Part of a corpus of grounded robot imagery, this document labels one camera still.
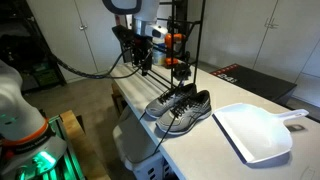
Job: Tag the grey running shoe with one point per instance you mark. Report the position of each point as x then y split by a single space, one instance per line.
166 101
186 113

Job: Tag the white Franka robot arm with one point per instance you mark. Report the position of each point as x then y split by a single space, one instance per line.
16 110

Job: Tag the dark storage shelf unit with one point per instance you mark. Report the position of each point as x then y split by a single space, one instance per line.
20 43

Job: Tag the white plastic laundry basket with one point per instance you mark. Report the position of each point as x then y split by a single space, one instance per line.
133 140

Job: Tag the white plastic dustpan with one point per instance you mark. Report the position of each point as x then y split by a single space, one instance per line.
256 131

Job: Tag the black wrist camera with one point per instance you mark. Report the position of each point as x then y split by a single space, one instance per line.
122 35

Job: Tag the green plastic crate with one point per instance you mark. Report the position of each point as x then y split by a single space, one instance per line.
44 75

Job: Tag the translucent plastic bucket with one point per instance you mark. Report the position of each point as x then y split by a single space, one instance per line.
159 55

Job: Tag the green-lit aluminium robot mount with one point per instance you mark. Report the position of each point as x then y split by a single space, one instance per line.
63 160

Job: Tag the light wooden workbench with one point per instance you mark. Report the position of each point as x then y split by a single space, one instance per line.
83 143

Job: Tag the black box on rack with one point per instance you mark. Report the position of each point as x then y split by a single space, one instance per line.
174 25

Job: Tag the black floor mat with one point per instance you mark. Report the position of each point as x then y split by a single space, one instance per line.
256 81

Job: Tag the white cabinet wall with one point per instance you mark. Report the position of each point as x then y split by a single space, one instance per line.
240 30

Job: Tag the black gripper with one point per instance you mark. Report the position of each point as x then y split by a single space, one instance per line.
141 50

